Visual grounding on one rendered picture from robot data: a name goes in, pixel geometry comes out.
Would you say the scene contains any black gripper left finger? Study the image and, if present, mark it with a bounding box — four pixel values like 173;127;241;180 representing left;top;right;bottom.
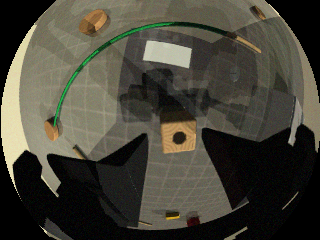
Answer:
47;133;149;228

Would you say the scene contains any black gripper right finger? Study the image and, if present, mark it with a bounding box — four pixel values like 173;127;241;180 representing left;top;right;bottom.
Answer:
201;128;291;211

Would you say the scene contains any tan round wooden button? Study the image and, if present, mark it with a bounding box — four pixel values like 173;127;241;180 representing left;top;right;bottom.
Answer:
44;117;59;141

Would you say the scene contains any small red cube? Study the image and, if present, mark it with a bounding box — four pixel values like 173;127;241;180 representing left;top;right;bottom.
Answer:
187;217;200;227

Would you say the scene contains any orange flat disc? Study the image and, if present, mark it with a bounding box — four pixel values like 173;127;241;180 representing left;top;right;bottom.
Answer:
252;7;267;19
79;9;108;35

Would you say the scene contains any small yellow block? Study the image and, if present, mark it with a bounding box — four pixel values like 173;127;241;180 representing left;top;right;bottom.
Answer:
165;213;180;219

